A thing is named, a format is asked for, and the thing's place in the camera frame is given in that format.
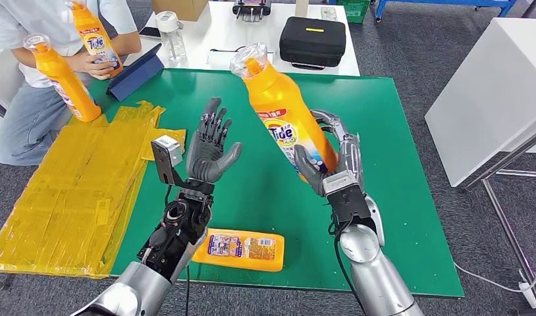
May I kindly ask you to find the white power cable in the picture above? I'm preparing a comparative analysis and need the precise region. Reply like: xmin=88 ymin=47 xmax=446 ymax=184
xmin=453 ymin=261 xmax=536 ymax=294

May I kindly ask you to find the green plastic crate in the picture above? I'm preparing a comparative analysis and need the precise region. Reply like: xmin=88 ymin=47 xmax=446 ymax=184
xmin=336 ymin=0 xmax=371 ymax=24

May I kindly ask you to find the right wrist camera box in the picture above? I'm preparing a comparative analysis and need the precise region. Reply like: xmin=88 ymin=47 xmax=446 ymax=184
xmin=322 ymin=171 xmax=376 ymax=225

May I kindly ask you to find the brown cardboard box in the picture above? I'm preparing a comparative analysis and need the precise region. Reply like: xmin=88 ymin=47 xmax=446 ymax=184
xmin=151 ymin=0 xmax=209 ymax=22

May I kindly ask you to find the black controller device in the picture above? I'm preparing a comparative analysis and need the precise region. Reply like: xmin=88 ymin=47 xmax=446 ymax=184
xmin=232 ymin=0 xmax=273 ymax=22

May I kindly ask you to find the orange detergent bottle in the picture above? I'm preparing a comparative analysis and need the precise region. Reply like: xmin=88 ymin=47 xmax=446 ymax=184
xmin=23 ymin=34 xmax=102 ymax=123
xmin=191 ymin=228 xmax=285 ymax=273
xmin=229 ymin=42 xmax=338 ymax=182
xmin=67 ymin=0 xmax=124 ymax=78

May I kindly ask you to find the blue tablet case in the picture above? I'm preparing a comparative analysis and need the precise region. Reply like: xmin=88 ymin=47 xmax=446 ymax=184
xmin=106 ymin=42 xmax=166 ymax=102

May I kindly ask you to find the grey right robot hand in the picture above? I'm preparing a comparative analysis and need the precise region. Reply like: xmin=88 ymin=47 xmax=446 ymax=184
xmin=294 ymin=109 xmax=365 ymax=197

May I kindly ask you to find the person's right hand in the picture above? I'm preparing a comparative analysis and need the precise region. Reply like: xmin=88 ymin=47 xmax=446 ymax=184
xmin=71 ymin=50 xmax=116 ymax=82

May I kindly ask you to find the green table mat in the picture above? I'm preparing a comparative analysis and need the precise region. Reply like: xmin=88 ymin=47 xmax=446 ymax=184
xmin=89 ymin=64 xmax=465 ymax=300

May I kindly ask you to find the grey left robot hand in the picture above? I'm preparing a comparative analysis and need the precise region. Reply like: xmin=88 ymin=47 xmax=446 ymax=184
xmin=186 ymin=96 xmax=243 ymax=184

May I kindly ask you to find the clear water bottle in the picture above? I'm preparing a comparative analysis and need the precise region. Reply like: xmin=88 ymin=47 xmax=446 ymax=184
xmin=156 ymin=11 xmax=188 ymax=66

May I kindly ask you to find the white side table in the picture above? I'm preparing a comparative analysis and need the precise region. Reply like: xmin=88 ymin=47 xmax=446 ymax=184
xmin=425 ymin=17 xmax=536 ymax=302

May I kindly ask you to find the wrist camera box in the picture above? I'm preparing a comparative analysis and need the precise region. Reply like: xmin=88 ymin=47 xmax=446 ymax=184
xmin=322 ymin=171 xmax=376 ymax=225
xmin=151 ymin=135 xmax=217 ymax=195

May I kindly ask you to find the black cable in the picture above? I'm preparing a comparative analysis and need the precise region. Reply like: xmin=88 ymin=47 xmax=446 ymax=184
xmin=210 ymin=45 xmax=252 ymax=54

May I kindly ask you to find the white power strip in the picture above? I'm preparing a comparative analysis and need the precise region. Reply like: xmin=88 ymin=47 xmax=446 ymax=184
xmin=518 ymin=270 xmax=536 ymax=311

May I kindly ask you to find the blue metal rack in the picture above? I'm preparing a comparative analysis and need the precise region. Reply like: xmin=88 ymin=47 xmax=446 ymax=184
xmin=375 ymin=0 xmax=520 ymax=22

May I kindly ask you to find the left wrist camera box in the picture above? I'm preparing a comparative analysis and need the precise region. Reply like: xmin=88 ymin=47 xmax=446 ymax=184
xmin=151 ymin=135 xmax=217 ymax=195

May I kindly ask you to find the black carrying case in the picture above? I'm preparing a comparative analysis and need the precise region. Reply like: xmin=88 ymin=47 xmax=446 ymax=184
xmin=279 ymin=16 xmax=348 ymax=70

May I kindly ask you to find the person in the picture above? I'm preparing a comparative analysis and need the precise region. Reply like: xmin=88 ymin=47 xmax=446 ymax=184
xmin=0 ymin=0 xmax=142 ymax=167

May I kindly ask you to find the yellow taped cardboard sheet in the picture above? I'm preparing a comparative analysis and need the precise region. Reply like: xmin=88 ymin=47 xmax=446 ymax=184
xmin=0 ymin=101 xmax=187 ymax=279

